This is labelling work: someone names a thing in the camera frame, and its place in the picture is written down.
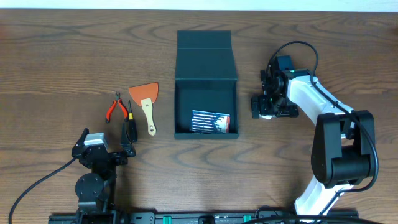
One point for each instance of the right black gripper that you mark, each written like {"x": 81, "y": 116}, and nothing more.
{"x": 290, "y": 111}

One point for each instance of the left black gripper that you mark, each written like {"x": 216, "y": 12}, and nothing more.
{"x": 101, "y": 156}

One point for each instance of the orange scraper wooden handle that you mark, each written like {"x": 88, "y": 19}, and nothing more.
{"x": 145, "y": 96}

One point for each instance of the blue screwdriver set package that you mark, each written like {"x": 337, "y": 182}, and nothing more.
{"x": 209, "y": 122}

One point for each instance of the small claw hammer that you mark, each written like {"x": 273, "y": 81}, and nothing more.
{"x": 267, "y": 116}

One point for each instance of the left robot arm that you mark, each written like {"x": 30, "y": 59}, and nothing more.
{"x": 96, "y": 190}

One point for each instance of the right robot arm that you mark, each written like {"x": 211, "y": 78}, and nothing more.
{"x": 343, "y": 157}

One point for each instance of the black yellow screwdriver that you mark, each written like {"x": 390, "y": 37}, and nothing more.
{"x": 132, "y": 130}

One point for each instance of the black open gift box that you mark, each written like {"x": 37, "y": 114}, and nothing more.
{"x": 205, "y": 80}

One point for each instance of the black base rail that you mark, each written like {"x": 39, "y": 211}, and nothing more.
{"x": 165, "y": 218}

